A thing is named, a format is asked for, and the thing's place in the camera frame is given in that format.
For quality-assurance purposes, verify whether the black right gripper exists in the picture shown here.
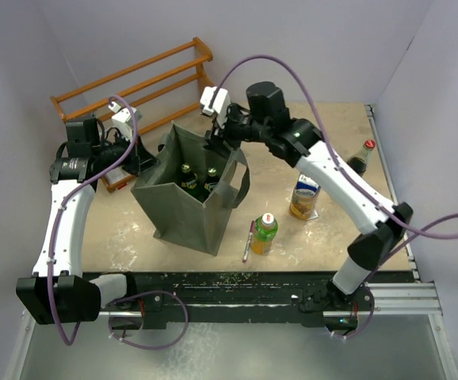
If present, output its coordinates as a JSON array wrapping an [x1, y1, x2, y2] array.
[[204, 104, 271, 158]]

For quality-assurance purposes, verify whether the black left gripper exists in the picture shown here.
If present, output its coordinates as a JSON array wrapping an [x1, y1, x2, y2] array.
[[93, 130, 159, 175]]

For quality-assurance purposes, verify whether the green Perrier glass bottle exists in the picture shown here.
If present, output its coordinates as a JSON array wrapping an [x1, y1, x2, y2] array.
[[180, 163, 204, 202]]

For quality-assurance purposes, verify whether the orange juice plastic bottle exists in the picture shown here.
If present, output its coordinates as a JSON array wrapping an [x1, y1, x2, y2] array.
[[250, 213, 278, 256]]

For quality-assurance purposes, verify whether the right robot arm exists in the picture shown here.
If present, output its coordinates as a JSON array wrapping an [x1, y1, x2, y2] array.
[[200, 82, 413, 310]]

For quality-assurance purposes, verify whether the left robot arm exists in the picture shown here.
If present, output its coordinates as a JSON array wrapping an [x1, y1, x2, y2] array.
[[16, 108, 158, 325]]

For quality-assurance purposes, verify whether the orange wooden shoe rack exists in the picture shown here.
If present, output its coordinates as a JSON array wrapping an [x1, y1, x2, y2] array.
[[50, 37, 213, 192]]

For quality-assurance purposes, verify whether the pink white marker pen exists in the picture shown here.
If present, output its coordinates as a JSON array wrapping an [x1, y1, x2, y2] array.
[[242, 220, 255, 264]]

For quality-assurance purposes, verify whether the blue orange juice carton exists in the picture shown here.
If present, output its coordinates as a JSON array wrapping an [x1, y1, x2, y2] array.
[[289, 174, 321, 221]]

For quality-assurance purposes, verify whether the dark cola glass bottle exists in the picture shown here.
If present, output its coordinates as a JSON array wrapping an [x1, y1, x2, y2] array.
[[346, 139, 376, 177]]

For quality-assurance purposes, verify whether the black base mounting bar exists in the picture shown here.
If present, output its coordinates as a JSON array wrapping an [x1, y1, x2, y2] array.
[[104, 272, 374, 329]]

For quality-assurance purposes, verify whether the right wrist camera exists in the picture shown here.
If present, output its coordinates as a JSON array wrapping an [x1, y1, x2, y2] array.
[[200, 86, 231, 129]]

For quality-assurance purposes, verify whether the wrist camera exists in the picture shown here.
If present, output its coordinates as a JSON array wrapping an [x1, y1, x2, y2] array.
[[200, 86, 231, 129], [108, 102, 133, 141]]

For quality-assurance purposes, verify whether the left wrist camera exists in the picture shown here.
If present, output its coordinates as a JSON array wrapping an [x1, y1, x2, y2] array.
[[108, 102, 133, 141]]

